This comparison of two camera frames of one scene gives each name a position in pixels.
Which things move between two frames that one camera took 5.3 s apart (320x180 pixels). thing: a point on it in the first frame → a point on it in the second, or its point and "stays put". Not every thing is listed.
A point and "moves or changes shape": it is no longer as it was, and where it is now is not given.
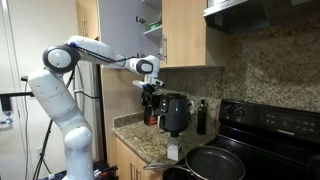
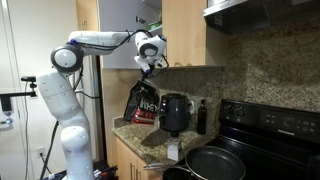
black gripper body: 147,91 → 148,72
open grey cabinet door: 124,27 stays put
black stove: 274,143 stays put
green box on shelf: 154,25 stays put
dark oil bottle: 202,118 stays put
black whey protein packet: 152,107 moves or changes shape
